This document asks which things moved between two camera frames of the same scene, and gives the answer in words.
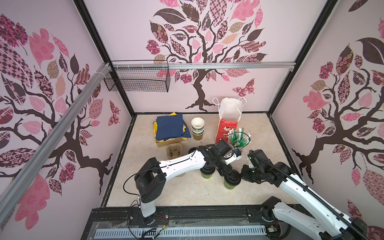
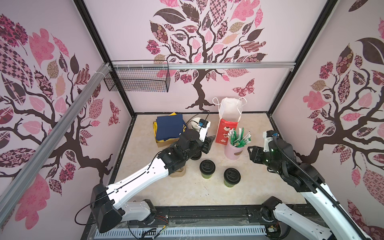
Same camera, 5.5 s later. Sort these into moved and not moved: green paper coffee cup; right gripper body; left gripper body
Moved: left gripper body; right gripper body
Not moved: green paper coffee cup
